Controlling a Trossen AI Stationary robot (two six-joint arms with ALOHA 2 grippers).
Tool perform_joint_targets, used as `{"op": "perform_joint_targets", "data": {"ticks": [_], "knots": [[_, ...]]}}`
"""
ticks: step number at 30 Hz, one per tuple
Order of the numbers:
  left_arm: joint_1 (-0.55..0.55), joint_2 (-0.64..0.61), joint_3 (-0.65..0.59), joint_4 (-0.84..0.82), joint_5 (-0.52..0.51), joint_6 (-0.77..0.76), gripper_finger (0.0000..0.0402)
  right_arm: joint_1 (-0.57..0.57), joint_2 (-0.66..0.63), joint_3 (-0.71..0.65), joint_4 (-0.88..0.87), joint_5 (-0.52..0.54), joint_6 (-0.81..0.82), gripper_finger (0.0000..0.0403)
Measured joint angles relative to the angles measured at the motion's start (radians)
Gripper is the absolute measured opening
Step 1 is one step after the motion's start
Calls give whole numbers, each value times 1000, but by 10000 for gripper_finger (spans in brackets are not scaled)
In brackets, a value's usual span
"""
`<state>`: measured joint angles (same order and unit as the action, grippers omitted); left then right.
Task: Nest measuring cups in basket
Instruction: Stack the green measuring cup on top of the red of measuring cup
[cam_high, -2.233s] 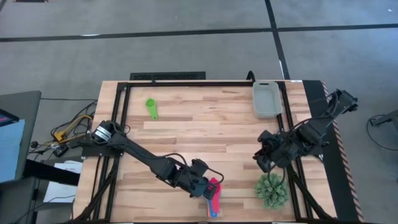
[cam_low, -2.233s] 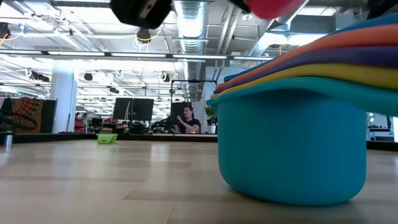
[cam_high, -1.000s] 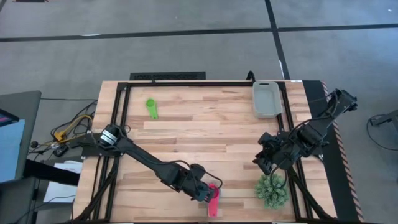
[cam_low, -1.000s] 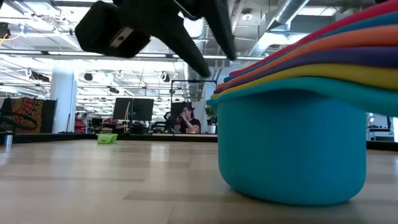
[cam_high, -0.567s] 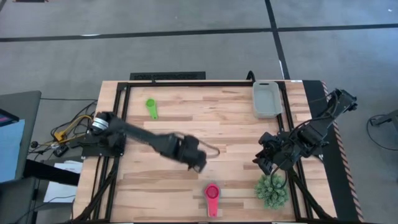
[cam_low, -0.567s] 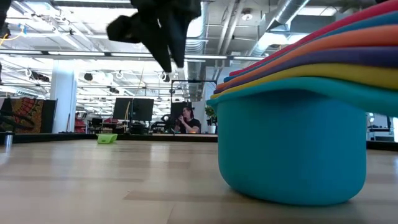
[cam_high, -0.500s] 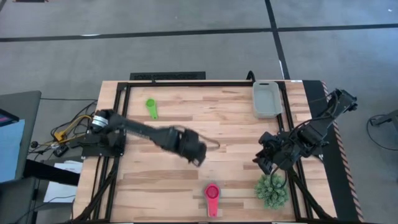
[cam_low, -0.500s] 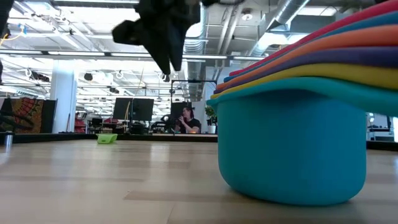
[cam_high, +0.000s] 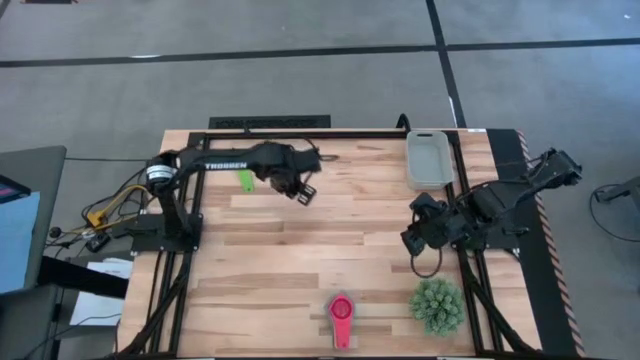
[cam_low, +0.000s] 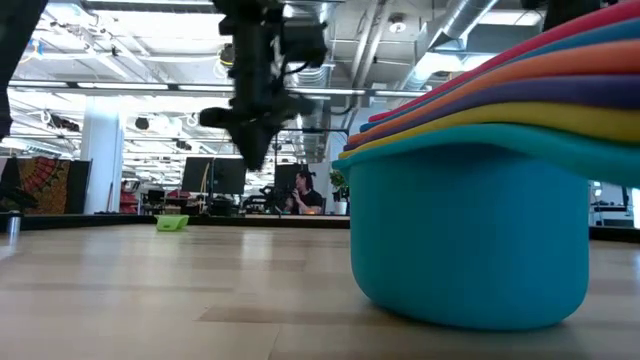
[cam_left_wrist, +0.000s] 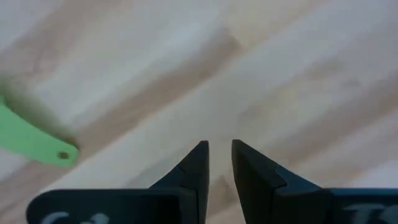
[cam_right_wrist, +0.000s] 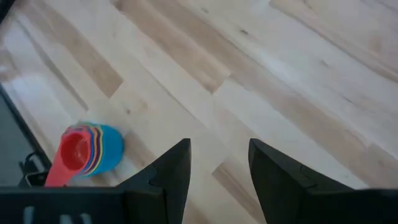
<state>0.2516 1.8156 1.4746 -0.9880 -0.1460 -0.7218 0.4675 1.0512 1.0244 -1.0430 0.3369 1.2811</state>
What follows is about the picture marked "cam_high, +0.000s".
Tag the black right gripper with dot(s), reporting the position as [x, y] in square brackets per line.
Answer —
[445, 227]

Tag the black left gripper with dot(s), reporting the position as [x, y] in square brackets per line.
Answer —
[280, 167]

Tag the green measuring cup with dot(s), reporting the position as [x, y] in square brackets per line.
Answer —
[246, 182]

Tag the red measuring cup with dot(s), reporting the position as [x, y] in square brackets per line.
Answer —
[341, 325]

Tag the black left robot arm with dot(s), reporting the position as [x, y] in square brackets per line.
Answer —
[220, 165]

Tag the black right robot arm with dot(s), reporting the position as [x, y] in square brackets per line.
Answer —
[500, 202]

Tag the grey plastic basket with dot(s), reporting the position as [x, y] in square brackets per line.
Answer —
[427, 160]

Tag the black perforated floor mat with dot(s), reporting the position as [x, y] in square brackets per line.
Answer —
[270, 122]

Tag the artificial green plant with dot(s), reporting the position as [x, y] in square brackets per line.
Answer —
[437, 307]

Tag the black striped-edge table mat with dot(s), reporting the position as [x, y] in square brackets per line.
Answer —
[505, 150]

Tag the black power adapter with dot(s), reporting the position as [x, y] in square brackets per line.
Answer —
[97, 242]

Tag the black stand bar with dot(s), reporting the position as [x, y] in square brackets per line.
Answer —
[80, 277]

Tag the white paper sheets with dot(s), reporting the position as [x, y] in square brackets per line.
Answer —
[95, 310]

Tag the grey side table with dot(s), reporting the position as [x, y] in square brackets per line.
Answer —
[45, 170]

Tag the dark tablet device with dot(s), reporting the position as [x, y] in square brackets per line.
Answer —
[10, 189]

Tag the blue lit screen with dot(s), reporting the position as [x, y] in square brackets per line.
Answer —
[15, 240]

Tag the grey box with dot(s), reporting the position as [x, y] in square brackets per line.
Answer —
[25, 325]

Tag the black aluminium table frame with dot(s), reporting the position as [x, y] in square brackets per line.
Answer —
[350, 134]

